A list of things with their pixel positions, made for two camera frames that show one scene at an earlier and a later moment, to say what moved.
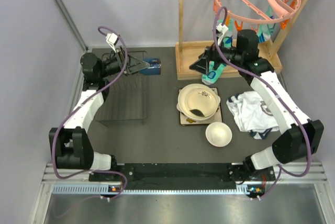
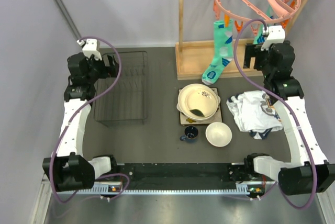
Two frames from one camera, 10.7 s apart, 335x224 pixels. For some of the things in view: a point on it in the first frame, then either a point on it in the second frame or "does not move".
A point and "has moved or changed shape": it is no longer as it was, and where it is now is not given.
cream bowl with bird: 198,101 does not move
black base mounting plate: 184,176 does not move
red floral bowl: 218,134 does not move
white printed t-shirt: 252,113 does not move
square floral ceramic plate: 217,118 does not move
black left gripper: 134,65 -> 110,71
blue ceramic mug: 155,68 -> 191,134
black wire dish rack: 126,101 does not move
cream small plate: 201,102 has moved or changed shape
